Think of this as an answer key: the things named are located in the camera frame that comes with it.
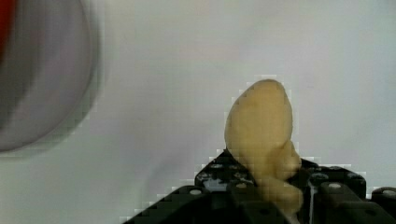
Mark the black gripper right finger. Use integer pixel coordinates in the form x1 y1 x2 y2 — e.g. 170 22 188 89
292 160 396 224

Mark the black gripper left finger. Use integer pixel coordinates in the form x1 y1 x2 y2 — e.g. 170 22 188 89
122 149 290 224

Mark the yellow toy banana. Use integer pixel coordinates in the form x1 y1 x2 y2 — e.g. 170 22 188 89
224 79 304 216

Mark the grey round plate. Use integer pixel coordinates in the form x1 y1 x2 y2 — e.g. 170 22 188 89
0 0 97 153

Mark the red ketchup bottle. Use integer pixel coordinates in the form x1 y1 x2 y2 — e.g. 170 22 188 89
0 0 17 58

